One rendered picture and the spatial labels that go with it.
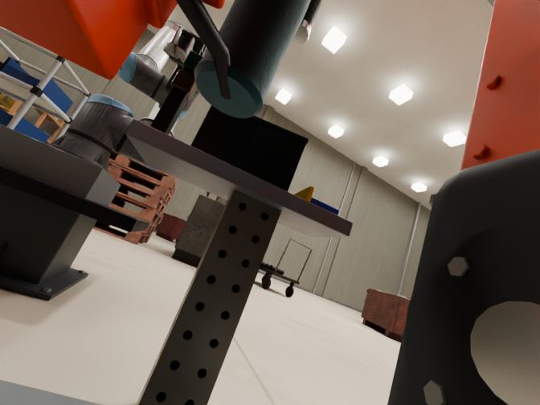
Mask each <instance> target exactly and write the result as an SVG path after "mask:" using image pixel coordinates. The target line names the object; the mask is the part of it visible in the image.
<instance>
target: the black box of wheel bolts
mask: <svg viewBox="0 0 540 405"><path fill-rule="evenodd" d="M308 141H309V139H308V138H306V137H302V136H301V135H299V134H296V133H294V132H291V131H289V130H287V129H284V128H282V127H280V126H278V125H274V124H273V123H271V122H268V121H266V120H263V119H261V118H259V117H256V116H253V117H249V118H237V117H232V116H229V115H227V114H225V113H223V112H221V111H219V110H218V109H216V108H215V107H213V106H211V107H210V109H209V111H208V113H207V115H206V117H205V119H204V121H203V123H202V124H201V126H200V128H199V130H198V132H197V134H196V136H195V138H194V140H193V142H192V144H191V146H193V147H195V148H196V149H200V150H202V151H203V152H205V153H208V154H210V155H211V156H213V157H215V158H218V159H220V160H222V161H224V162H226V163H228V164H230V165H232V166H235V167H237V168H239V169H241V170H243V171H245V172H247V173H249V174H252V175H254V176H256V177H257V178H260V179H262V180H264V181H266V182H269V183H271V184H273V185H274V186H277V187H279V188H281V189H283V190H286V191H288V189H289V187H290V185H291V182H292V180H293V176H294V174H295V172H296V170H297V166H298V164H299V161H300V159H301V155H302V154H303V151H304V149H305V147H306V145H307V143H308Z"/></svg>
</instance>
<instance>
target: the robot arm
mask: <svg viewBox="0 0 540 405"><path fill-rule="evenodd" d="M189 51H194V52H196V53H197V54H199V55H201V56H204V55H205V54H206V52H207V48H206V46H205V45H204V43H203V41H202V40H201V39H200V38H199V37H198V36H196V35H195V34H194V33H193V32H191V31H190V30H189V29H188V28H186V27H184V26H183V25H182V24H180V23H178V22H175V21H171V20H167V21H166V23H165V25H164V27H163V28H161V29H157V34H156V35H155V36H154V37H153V38H152V39H151V40H150V41H149V42H148V43H147V44H146V45H145V46H144V47H143V48H142V49H141V50H140V51H139V52H138V53H137V54H135V53H134V52H130V54H129V56H128V58H127V59H126V61H125V62H124V63H123V65H122V66H121V68H120V70H119V72H118V76H119V77H120V78H122V79H123V80H124V81H125V82H126V83H129V84H131V85H132V86H134V87H135V88H136V89H138V90H139V91H141V92H143V93H145V94H146V95H147V96H149V97H151V98H152V99H153V100H155V101H156V104H155V105H154V107H153V109H152V111H151V112H150V114H149V116H148V117H144V118H141V119H140V120H139V121H140V122H142V123H144V124H146V125H148V126H151V124H152V122H153V120H154V118H155V117H156V115H157V114H158V111H159V110H160V108H161V106H162V105H163V103H164V101H165V100H166V97H167V96H168V95H169V93H170V90H171V89H172V84H171V83H172V80H173V79H174V77H175V76H176V74H177V72H178V70H179V69H183V66H182V63H183V61H184V60H185V58H186V57H187V55H188V53H189ZM169 58H170V59H171V60H172V61H174V62H175V63H176V66H177V67H176V68H175V70H174V72H173V74H172V76H171V77H170V78H167V77H166V76H164V75H163V74H162V73H160V71H161V70H162V69H163V67H164V66H165V64H166V62H167V60H168V59H169ZM198 94H199V90H198V89H197V91H196V92H195V94H194V96H193V98H192V100H191V101H187V102H186V105H185V106H184V108H183V110H182V112H181V113H180V115H179V117H178V119H182V118H183V117H184V116H185V115H186V113H188V110H189V109H190V106H191V105H192V104H193V102H194V100H195V98H196V97H197V95H198ZM178 119H177V121H178ZM132 121H133V112H132V111H131V110H130V109H129V108H128V107H127V106H125V105H124V104H122V103H121V102H120V101H118V100H114V99H113V98H112V97H109V96H106V95H102V94H93V95H91V96H90V97H89V98H88V100H87V101H86V102H84V105H83V107H82V108H81V110H80V111H79V113H78V114H77V116H76V118H75V119H74V121H73V122H72V123H71V125H70V126H69V128H68V129H67V131H66V133H65V134H64V135H63V136H61V137H59V138H58V139H56V140H54V141H53V142H52V143H50V144H49V145H50V146H53V147H55V148H57V149H60V150H62V151H64V152H66V153H69V154H71V155H73V156H75V157H78V158H80V159H83V160H85V161H86V162H90V163H92V164H94V165H96V166H99V167H101V168H103V169H104V170H105V171H106V172H108V161H109V156H110V155H111V153H112V151H116V152H118V153H119V154H121V155H123V156H125V157H127V158H129V159H131V160H133V161H135V162H137V163H139V164H141V165H143V166H145V167H147V168H150V169H152V170H156V171H158V170H157V169H155V168H153V167H152V166H148V165H146V163H145V161H144V160H143V158H142V157H141V155H140V154H139V153H138V152H137V150H136V148H135V147H134V146H133V144H132V142H131V141H130V140H129V138H128V137H127V136H126V134H125V132H126V131H127V129H128V127H129V126H130V124H131V123H132ZM177 121H176V122H175V124H174V126H175V125H176V123H177ZM173 129H174V127H173V128H172V129H171V131H170V134H169V135H170V136H171V137H174V134H173V132H172V131H173Z"/></svg>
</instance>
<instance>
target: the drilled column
mask: <svg viewBox="0 0 540 405"><path fill-rule="evenodd" d="M281 212H282V211H281V210H278V209H276V208H275V207H272V206H269V205H268V204H266V203H264V202H261V201H259V200H257V199H255V198H253V197H250V196H248V195H246V194H244V193H241V192H239V191H237V190H233V192H232V193H231V195H230V197H229V198H228V200H227V203H226V205H225V207H224V208H223V212H222V214H221V215H220V217H219V221H218V222H217V224H216V227H215V229H214V231H213V233H212V236H211V238H210V240H209V243H208V245H207V247H206V250H205V252H204V253H203V255H202V259H201V260H200V262H199V264H198V267H197V269H196V271H195V274H194V276H193V278H192V281H191V282H190V285H189V287H188V289H187V291H186V294H185V296H184V298H183V300H182V303H181V305H180V307H179V309H178V312H177V314H176V316H175V318H174V321H173V323H172V325H171V327H170V330H169V332H168V334H167V336H166V339H165V341H164V343H163V345H162V347H161V350H160V352H159V354H158V356H157V359H156V361H155V363H154V365H153V368H152V370H151V371H150V374H149V377H148V378H147V381H146V383H145V385H144V388H143V390H142V392H141V394H140V397H139V399H138V401H137V404H136V405H207V404H208V401H209V399H210V397H211V393H212V391H213V389H214V386H215V383H216V380H217V378H218V376H219V372H220V370H221V368H222V365H223V362H224V359H225V357H226V355H227V352H228V349H229V347H230V344H231V341H232V338H233V337H234V334H235V331H236V328H237V326H238V324H239V320H240V318H241V316H242V313H243V310H244V307H245V305H246V303H247V301H248V297H249V295H250V292H251V290H252V286H253V284H254V282H255V280H256V276H257V274H258V271H259V270H260V265H261V264H262V261H263V259H264V255H265V253H266V251H267V248H268V245H269V243H270V240H271V238H272V234H273V232H274V230H275V227H276V224H277V222H278V219H279V217H280V213H281Z"/></svg>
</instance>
